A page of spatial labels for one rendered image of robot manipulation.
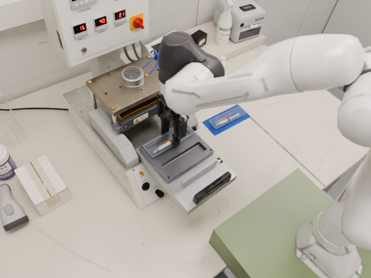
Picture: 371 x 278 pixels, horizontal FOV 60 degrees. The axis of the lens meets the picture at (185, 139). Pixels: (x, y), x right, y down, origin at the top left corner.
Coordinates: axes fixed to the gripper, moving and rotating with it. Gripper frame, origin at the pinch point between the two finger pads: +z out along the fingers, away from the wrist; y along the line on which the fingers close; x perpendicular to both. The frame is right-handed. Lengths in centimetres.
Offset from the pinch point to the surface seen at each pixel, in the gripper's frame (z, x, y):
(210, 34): 24, 77, -61
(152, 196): 25.2, -11.0, 4.8
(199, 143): 4.5, 8.0, 6.4
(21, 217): 22, -53, -14
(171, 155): 3.7, -3.3, 5.3
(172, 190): 6.3, -10.4, 15.1
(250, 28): 16, 92, -44
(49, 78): 25, -14, -78
